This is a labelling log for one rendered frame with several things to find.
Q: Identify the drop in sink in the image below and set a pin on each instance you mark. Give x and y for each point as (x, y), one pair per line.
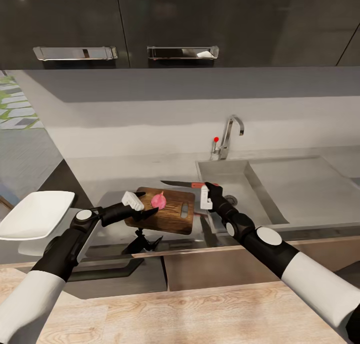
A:
(280, 192)

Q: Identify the bowl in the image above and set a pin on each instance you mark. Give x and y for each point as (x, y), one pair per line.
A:
(37, 216)

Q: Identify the cutting board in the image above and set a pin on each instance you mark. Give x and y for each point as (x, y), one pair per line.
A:
(169, 218)

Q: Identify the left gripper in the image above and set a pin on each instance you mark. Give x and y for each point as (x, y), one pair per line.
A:
(123, 212)

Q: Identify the dishwasher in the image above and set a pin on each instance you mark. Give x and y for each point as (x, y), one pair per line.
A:
(106, 278)

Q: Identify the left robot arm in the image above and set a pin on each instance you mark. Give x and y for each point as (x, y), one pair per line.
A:
(25, 311)

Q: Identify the vidalia onion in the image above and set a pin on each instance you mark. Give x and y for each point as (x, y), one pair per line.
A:
(158, 201)

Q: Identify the parer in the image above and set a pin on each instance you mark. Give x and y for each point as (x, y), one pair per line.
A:
(185, 184)

